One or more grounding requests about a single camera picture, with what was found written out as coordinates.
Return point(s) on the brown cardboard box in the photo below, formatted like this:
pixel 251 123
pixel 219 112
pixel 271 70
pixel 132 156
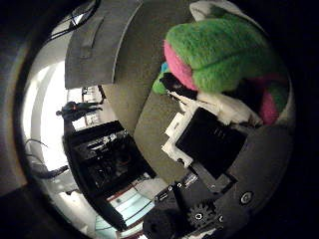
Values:
pixel 139 99

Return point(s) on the person in dark clothes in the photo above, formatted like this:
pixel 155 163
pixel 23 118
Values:
pixel 74 111

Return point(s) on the black equipment rack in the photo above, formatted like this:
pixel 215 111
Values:
pixel 99 166

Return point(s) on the green and pink plush toy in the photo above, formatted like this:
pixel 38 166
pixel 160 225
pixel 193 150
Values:
pixel 219 53

